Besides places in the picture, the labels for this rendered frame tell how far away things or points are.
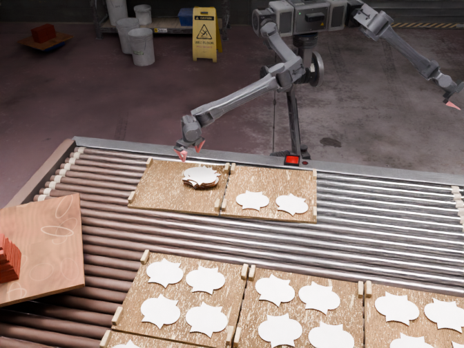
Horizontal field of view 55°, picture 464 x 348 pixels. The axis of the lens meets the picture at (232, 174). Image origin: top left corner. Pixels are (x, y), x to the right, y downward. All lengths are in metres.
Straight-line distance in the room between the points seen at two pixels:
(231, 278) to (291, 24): 1.38
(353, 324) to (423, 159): 2.67
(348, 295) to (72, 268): 0.98
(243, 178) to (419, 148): 2.40
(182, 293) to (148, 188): 0.63
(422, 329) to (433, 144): 2.84
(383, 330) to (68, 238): 1.17
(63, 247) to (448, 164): 3.20
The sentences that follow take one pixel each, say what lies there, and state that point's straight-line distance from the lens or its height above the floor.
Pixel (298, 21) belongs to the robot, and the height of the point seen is 1.45.
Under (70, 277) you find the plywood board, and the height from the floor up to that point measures 1.04.
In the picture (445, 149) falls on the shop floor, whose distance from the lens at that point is 4.32.
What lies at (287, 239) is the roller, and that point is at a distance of 1.87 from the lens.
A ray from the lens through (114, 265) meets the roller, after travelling 1.85.
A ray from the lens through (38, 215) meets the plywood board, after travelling 1.97.
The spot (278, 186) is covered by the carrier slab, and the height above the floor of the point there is 0.94.
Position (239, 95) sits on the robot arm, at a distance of 1.92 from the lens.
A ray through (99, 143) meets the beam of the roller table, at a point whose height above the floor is 0.91.
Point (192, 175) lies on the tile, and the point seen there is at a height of 0.99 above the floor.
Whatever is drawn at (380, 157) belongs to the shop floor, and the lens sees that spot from 4.02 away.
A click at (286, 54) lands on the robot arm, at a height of 1.46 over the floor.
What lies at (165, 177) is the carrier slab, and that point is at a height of 0.94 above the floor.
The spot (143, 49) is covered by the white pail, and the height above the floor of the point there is 0.21.
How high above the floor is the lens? 2.26
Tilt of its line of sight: 38 degrees down
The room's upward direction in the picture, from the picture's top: 1 degrees counter-clockwise
